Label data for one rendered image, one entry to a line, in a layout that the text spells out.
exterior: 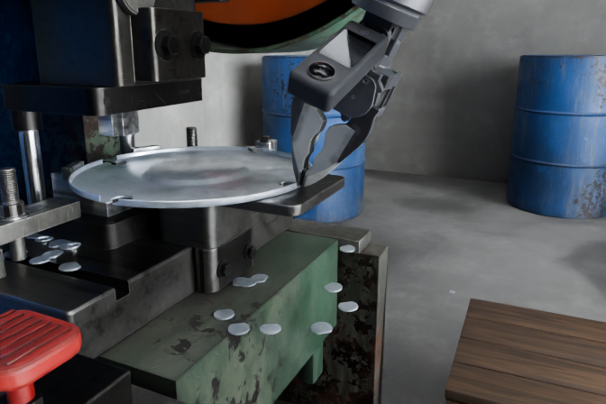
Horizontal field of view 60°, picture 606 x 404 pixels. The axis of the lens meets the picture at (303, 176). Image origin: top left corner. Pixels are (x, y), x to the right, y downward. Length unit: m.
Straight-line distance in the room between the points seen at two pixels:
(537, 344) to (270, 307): 0.70
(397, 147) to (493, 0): 1.19
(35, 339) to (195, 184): 0.29
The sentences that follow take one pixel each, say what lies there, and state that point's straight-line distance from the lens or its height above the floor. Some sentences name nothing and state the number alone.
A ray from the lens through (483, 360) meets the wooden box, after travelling 1.12.
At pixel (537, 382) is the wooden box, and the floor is 0.35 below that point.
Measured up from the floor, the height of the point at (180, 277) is 0.68.
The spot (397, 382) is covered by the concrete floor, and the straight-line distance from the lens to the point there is 1.64.
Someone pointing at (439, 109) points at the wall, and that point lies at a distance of 3.91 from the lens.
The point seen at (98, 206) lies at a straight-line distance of 0.68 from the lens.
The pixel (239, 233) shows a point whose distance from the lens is 0.67.
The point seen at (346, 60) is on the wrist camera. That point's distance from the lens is 0.49.
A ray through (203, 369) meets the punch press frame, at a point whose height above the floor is 0.63.
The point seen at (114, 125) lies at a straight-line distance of 0.71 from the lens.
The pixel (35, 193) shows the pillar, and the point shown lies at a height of 0.76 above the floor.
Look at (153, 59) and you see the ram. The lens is 0.62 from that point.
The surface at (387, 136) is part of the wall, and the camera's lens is 4.03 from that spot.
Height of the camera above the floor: 0.93
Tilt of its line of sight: 14 degrees down
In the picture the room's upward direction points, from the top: straight up
